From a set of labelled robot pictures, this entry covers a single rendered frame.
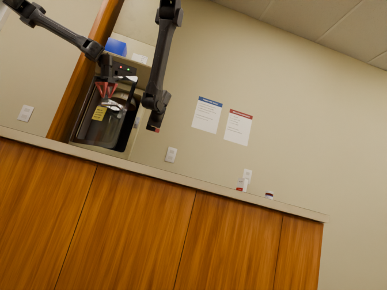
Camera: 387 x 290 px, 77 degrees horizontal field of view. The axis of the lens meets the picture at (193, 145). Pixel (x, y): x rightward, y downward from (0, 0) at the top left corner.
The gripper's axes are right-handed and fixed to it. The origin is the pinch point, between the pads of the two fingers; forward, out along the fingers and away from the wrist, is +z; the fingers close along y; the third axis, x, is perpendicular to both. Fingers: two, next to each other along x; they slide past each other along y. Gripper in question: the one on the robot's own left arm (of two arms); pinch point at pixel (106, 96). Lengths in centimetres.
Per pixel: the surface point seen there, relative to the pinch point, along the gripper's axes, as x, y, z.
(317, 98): 95, -164, -13
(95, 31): -20.9, -12.2, -35.6
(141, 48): -6.3, -34.1, -31.5
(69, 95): -20.4, 4.9, 0.6
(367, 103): 140, -200, -13
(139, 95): 0.2, -25.7, -2.5
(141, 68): 4.3, -21.9, -17.0
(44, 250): 7, 38, 61
